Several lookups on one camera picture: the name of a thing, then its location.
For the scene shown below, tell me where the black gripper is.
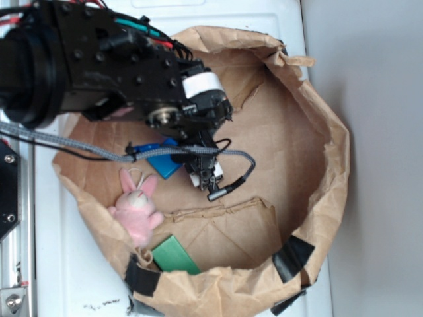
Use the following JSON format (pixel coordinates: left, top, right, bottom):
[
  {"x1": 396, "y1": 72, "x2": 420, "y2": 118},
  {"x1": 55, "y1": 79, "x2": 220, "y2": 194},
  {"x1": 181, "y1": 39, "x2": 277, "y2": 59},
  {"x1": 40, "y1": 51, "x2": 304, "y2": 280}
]
[{"x1": 146, "y1": 59, "x2": 233, "y2": 165}]

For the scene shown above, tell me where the blue rectangular block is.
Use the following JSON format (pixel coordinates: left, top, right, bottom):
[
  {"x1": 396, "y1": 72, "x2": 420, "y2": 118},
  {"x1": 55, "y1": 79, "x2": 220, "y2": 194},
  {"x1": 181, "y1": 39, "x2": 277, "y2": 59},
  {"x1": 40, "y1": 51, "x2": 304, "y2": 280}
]
[{"x1": 126, "y1": 138, "x2": 182, "y2": 180}]

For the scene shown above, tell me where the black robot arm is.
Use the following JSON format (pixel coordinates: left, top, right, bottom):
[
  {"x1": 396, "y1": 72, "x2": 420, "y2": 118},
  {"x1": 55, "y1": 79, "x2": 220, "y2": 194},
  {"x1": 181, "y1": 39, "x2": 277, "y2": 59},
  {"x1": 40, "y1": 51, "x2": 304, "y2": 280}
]
[{"x1": 1, "y1": 1, "x2": 233, "y2": 159}]

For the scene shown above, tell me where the green rectangular block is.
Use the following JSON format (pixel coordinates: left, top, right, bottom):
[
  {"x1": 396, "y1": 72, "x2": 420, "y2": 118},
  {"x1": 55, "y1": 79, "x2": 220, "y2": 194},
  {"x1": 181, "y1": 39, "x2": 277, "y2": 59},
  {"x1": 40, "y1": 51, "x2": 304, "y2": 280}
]
[{"x1": 152, "y1": 235, "x2": 201, "y2": 275}]

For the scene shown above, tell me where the pink plush bunny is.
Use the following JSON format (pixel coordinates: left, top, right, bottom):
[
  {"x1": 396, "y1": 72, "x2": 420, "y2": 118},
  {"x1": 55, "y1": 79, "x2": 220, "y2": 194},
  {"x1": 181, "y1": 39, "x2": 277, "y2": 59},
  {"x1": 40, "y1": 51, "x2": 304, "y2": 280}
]
[{"x1": 108, "y1": 168, "x2": 164, "y2": 249}]

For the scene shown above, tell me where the brown paper bag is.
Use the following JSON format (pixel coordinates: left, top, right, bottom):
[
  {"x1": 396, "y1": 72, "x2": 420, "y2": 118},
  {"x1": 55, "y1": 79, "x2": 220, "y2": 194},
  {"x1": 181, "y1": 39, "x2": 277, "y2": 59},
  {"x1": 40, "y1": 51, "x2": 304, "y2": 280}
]
[{"x1": 53, "y1": 26, "x2": 350, "y2": 316}]

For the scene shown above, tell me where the white plastic tray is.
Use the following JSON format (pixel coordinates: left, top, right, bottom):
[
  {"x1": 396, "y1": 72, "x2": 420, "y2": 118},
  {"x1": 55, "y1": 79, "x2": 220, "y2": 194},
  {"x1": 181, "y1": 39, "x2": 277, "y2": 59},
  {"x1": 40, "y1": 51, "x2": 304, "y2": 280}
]
[{"x1": 33, "y1": 1, "x2": 305, "y2": 316}]

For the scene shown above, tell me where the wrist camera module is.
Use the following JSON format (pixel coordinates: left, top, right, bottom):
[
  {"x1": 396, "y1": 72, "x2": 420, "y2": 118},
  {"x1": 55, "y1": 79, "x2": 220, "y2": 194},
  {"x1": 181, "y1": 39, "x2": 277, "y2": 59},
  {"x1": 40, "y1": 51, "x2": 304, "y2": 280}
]
[{"x1": 184, "y1": 157, "x2": 231, "y2": 201}]

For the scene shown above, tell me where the grey braided cable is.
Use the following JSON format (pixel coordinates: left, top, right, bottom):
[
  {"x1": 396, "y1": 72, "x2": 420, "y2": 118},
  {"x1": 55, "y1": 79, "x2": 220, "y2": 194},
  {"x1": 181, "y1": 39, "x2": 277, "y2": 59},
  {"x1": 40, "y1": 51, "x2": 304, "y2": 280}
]
[{"x1": 0, "y1": 120, "x2": 257, "y2": 199}]

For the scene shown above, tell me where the black mounting bracket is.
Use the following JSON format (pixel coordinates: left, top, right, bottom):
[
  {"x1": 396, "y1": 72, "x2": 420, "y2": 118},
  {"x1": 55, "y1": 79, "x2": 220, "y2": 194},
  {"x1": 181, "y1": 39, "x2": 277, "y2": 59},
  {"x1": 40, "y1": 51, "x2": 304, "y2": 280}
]
[{"x1": 0, "y1": 139, "x2": 21, "y2": 242}]

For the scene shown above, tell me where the aluminium frame rail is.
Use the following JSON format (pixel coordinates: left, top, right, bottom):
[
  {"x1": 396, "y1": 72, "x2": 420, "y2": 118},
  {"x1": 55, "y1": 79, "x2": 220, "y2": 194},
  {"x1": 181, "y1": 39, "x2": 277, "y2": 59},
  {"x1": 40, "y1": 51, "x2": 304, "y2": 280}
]
[{"x1": 0, "y1": 108, "x2": 38, "y2": 317}]

